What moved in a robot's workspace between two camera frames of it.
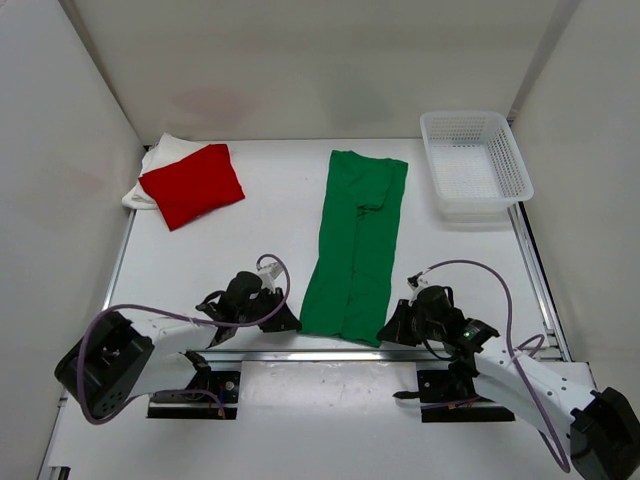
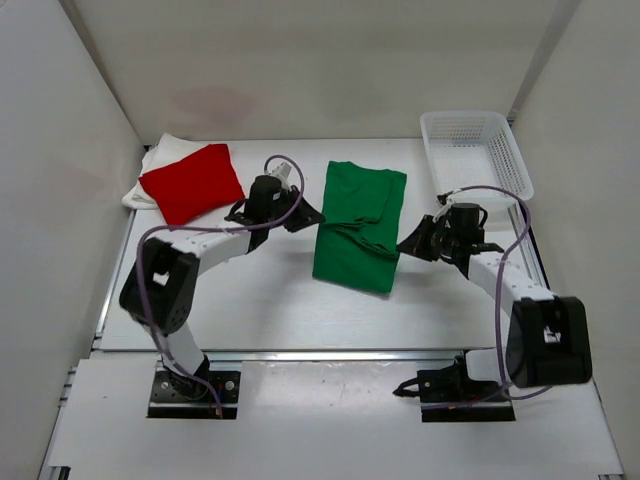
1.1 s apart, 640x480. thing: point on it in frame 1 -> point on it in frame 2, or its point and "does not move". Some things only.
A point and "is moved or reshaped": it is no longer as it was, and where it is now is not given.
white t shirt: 167,149 does not move
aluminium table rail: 325,356 does not move
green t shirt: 350,288 is moved or reshaped
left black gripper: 281,321 -> 306,216
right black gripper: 397,330 -> 417,245
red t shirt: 194,185 does not move
